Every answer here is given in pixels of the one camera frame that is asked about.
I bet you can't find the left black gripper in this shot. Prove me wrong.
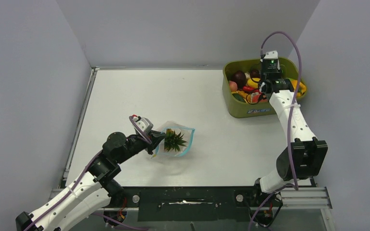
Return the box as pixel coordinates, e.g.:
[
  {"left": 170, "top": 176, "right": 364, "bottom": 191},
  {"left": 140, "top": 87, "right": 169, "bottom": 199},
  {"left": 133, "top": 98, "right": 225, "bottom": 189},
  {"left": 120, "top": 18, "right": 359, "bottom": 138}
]
[{"left": 116, "top": 129, "right": 166, "bottom": 165}]

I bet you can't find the toy pineapple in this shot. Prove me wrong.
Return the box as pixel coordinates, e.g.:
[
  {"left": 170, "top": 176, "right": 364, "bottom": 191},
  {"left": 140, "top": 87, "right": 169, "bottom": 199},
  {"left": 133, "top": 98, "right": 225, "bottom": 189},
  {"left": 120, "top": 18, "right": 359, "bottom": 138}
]
[{"left": 164, "top": 128, "right": 187, "bottom": 152}]

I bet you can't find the clear zip top bag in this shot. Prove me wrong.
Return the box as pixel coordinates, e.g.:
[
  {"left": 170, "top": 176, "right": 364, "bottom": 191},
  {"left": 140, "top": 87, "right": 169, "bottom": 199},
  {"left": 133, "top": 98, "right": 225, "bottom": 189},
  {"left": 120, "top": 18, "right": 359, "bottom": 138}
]
[{"left": 152, "top": 121, "right": 195, "bottom": 158}]

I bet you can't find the dark red toy apple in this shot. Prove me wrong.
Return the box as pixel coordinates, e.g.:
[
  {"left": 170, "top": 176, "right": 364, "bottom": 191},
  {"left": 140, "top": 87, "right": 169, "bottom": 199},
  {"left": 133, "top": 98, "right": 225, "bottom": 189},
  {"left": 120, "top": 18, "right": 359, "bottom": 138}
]
[{"left": 231, "top": 70, "right": 247, "bottom": 89}]

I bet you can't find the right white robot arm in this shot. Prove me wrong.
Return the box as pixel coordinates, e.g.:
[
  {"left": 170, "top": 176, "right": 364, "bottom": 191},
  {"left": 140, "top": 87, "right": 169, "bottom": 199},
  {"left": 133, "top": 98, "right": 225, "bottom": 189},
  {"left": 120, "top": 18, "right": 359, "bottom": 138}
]
[{"left": 251, "top": 74, "right": 328, "bottom": 205}]

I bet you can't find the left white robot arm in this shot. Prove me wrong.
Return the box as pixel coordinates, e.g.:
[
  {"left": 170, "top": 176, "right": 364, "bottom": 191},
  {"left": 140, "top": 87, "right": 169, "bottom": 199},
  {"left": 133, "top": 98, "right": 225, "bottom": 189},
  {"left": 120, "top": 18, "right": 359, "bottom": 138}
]
[{"left": 15, "top": 130, "right": 166, "bottom": 231}]

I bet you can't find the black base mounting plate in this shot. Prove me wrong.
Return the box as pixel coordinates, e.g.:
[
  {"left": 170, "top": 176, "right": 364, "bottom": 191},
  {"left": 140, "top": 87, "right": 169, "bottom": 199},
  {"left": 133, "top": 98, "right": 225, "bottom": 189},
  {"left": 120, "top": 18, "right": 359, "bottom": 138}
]
[{"left": 92, "top": 186, "right": 283, "bottom": 222}]

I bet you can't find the olive green plastic bin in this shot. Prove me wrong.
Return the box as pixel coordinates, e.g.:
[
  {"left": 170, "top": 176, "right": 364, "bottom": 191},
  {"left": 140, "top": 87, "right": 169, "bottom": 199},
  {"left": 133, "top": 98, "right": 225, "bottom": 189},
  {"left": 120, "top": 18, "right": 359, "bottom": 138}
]
[{"left": 222, "top": 57, "right": 307, "bottom": 119}]

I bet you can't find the small pink toy peach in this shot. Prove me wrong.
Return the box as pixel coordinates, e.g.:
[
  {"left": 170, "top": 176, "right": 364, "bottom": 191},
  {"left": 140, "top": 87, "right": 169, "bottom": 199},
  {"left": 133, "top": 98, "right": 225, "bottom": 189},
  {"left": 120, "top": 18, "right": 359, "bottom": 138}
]
[{"left": 228, "top": 81, "right": 238, "bottom": 92}]

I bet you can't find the red toy chili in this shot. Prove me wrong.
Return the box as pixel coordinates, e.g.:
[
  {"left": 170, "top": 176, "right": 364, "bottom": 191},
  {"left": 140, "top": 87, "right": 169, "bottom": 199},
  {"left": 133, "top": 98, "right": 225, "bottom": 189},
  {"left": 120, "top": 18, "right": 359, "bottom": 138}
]
[{"left": 242, "top": 86, "right": 260, "bottom": 94}]

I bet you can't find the yellow toy mango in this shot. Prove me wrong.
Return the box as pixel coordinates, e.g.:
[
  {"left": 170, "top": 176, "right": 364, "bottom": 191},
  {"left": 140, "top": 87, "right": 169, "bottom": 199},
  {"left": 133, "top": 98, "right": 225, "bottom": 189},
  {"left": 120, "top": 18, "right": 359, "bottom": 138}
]
[{"left": 246, "top": 78, "right": 260, "bottom": 89}]

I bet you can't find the yellow toy bell pepper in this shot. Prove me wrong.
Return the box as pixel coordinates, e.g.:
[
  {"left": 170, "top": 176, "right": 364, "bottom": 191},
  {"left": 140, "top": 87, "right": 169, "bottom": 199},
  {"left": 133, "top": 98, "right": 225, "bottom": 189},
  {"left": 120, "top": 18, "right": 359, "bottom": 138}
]
[{"left": 288, "top": 78, "right": 307, "bottom": 98}]

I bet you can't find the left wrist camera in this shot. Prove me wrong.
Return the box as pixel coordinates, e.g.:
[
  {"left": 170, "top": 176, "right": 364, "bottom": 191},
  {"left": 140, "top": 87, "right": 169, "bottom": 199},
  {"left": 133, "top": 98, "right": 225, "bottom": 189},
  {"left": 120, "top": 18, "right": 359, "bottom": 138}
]
[{"left": 130, "top": 115, "right": 154, "bottom": 134}]

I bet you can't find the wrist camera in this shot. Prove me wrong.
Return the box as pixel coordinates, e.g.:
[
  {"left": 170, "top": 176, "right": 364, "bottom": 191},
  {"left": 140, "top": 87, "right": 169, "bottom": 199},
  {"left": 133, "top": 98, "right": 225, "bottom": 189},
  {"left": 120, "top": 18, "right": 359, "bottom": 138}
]
[
  {"left": 262, "top": 50, "right": 278, "bottom": 60},
  {"left": 130, "top": 115, "right": 154, "bottom": 134}
]

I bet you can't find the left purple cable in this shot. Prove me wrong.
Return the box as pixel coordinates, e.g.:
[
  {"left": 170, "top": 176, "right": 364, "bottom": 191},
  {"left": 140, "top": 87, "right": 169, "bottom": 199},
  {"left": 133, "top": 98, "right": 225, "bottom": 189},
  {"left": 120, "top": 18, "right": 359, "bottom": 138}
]
[{"left": 22, "top": 115, "right": 154, "bottom": 231}]

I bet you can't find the purple cable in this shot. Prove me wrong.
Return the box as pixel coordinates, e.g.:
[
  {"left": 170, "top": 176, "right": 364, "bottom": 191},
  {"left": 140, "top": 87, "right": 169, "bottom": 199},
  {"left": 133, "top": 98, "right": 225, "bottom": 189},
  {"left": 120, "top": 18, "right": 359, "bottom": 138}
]
[
  {"left": 248, "top": 31, "right": 302, "bottom": 231},
  {"left": 22, "top": 115, "right": 154, "bottom": 231}
]

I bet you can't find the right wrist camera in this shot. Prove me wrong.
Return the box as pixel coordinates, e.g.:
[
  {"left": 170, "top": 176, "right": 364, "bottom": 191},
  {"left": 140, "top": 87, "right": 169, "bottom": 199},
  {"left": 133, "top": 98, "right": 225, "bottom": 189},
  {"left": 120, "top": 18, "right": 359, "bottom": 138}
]
[{"left": 262, "top": 50, "right": 278, "bottom": 60}]

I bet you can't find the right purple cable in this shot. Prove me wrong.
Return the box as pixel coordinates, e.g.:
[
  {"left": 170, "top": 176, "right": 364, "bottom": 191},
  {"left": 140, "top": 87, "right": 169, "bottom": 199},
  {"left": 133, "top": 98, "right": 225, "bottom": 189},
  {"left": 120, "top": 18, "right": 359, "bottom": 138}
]
[{"left": 248, "top": 31, "right": 302, "bottom": 231}]

